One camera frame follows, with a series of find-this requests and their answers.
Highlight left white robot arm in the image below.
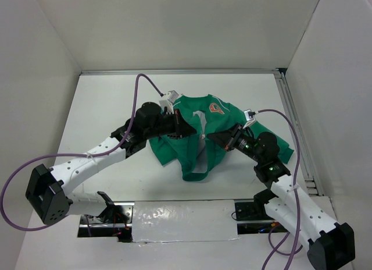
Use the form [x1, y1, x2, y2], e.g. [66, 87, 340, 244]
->
[26, 102, 196, 225]

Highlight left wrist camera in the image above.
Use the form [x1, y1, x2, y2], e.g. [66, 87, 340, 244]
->
[159, 90, 179, 114]

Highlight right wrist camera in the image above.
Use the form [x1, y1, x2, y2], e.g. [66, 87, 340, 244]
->
[243, 109, 256, 129]

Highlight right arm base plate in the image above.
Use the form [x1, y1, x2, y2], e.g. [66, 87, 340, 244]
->
[231, 201, 287, 235]

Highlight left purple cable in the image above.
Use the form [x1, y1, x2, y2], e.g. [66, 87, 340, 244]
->
[0, 73, 166, 237]

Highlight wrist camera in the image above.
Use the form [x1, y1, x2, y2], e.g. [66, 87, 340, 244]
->
[159, 90, 179, 114]
[243, 109, 256, 129]

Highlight silver tape patch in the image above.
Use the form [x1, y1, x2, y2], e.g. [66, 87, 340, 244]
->
[132, 200, 238, 243]

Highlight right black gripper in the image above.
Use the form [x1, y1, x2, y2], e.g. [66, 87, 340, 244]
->
[207, 122, 263, 164]

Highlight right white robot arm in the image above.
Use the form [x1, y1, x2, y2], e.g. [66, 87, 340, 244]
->
[207, 124, 356, 269]

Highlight green jacket with white lettering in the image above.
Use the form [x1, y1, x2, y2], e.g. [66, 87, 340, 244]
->
[149, 93, 294, 183]

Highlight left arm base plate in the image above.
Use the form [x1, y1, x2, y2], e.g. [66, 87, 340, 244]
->
[77, 202, 134, 243]

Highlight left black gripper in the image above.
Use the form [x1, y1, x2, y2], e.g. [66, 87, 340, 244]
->
[144, 108, 196, 140]

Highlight aluminium frame rail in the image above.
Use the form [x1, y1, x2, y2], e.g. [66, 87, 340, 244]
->
[78, 66, 323, 197]

